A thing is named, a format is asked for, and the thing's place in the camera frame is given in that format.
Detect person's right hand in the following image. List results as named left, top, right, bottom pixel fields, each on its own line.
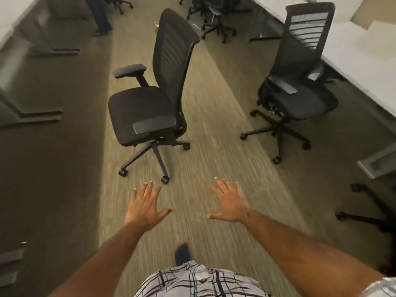
left=206, top=177, right=253, bottom=225

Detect person's left hand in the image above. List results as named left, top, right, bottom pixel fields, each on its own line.
left=125, top=181, right=173, bottom=233

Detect person's right forearm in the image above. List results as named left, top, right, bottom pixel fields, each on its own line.
left=242, top=210, right=390, bottom=297

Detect person's left forearm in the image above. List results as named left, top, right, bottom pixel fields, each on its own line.
left=48, top=220, right=150, bottom=297

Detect dark blue shoe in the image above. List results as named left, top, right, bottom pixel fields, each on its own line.
left=174, top=243, right=192, bottom=266

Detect plaid shorts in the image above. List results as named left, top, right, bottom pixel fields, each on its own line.
left=134, top=260, right=272, bottom=297

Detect black office chair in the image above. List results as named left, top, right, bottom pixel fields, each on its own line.
left=107, top=8, right=202, bottom=185
left=179, top=0, right=217, bottom=20
left=200, top=3, right=238, bottom=44
left=104, top=0, right=134, bottom=15

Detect black chair with slatted back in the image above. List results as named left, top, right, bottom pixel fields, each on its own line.
left=240, top=2, right=339, bottom=165

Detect black chair wheel base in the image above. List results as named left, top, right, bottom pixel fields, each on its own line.
left=335, top=182, right=396, bottom=234

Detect grey desk foot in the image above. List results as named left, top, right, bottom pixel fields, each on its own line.
left=357, top=148, right=396, bottom=180
left=0, top=241, right=28, bottom=286

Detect plaid shirt sleeve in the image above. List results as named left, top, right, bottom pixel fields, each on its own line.
left=362, top=276, right=396, bottom=297

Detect white desk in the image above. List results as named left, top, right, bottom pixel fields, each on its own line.
left=247, top=0, right=396, bottom=118
left=0, top=0, right=42, bottom=47

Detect white cable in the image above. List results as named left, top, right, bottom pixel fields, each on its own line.
left=153, top=21, right=202, bottom=31

